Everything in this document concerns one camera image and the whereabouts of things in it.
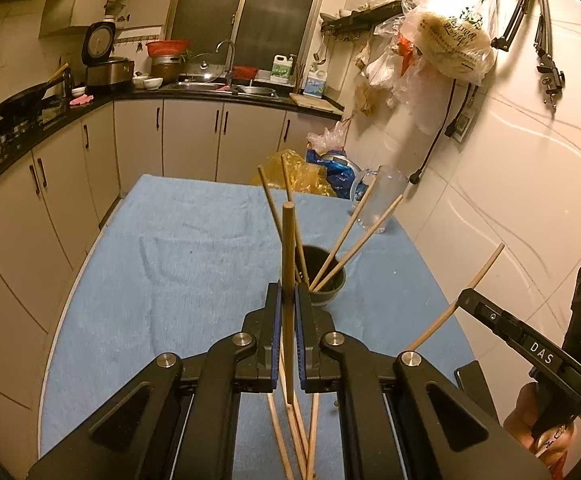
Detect orange hanging bag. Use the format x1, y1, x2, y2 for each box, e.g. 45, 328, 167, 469
393, 30, 416, 78

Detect black wall shelf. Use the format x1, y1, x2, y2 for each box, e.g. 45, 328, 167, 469
320, 0, 403, 41

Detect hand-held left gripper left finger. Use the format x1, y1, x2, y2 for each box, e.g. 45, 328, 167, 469
25, 282, 284, 480

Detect blue tablecloth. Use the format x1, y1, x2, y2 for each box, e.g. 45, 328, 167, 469
38, 174, 476, 480

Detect wooden cutting board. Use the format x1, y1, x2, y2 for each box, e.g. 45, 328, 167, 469
289, 92, 345, 116

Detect person's right hand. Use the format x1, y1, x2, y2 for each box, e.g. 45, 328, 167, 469
503, 382, 578, 476

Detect kitchen window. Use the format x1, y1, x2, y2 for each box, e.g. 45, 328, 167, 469
163, 0, 331, 73

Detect steel faucet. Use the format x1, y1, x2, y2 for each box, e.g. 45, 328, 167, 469
215, 40, 236, 83

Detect glass pot lid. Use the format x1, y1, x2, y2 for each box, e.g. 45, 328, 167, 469
185, 52, 227, 82

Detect single wooden chopstick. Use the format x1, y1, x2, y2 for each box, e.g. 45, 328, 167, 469
281, 201, 297, 407
405, 243, 506, 352

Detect yellow plastic bag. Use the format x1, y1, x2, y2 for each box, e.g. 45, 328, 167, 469
260, 149, 337, 198

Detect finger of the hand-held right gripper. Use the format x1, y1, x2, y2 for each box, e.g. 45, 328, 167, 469
456, 287, 581, 394

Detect crumpled white plastic bag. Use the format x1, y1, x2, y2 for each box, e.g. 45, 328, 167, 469
306, 121, 351, 153

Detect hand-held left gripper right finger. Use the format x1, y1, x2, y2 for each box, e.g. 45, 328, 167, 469
294, 284, 553, 480

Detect bunch of wooden chopsticks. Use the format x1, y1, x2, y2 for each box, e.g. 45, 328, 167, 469
258, 155, 405, 480

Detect blue label detergent jug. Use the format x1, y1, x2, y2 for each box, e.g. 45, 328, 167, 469
304, 65, 327, 98

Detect clear glass mug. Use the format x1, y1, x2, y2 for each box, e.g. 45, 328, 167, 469
351, 165, 411, 235

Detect beige lower kitchen cabinets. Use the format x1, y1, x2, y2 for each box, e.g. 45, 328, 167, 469
0, 97, 343, 413

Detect rice cooker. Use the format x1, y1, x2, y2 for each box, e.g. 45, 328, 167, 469
83, 21, 135, 95

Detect black flat phone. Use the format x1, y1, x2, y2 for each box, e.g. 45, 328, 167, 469
454, 364, 502, 423

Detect steel sink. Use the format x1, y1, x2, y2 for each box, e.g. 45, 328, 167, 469
175, 80, 277, 97

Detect black wok with handle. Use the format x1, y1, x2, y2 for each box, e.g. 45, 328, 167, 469
0, 62, 70, 118

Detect black cylindrical chopstick holder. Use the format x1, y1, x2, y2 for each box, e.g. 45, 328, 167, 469
297, 245, 347, 307

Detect brown pot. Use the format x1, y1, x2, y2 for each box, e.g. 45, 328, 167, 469
151, 55, 186, 83

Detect printed white hanging bag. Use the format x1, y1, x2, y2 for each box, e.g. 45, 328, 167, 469
400, 0, 499, 86

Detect black gas stove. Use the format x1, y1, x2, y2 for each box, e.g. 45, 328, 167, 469
0, 100, 68, 161

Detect black kitchen countertop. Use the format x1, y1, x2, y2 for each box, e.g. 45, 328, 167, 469
0, 87, 345, 206

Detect blue plastic bag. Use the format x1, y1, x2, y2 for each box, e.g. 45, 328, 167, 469
306, 149, 358, 200

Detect green label detergent jug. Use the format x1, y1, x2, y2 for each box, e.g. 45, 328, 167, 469
271, 55, 293, 85

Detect large red basin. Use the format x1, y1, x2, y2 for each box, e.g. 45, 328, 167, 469
145, 40, 190, 58

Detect clear hanging plastic bag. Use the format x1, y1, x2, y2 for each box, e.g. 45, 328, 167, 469
365, 42, 451, 136

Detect hanging bag with brown contents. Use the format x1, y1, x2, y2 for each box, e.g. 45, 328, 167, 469
354, 80, 378, 117

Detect black power cable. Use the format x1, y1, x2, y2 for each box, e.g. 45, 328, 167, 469
409, 80, 473, 183

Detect wall socket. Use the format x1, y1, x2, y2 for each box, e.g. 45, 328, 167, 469
453, 112, 473, 143

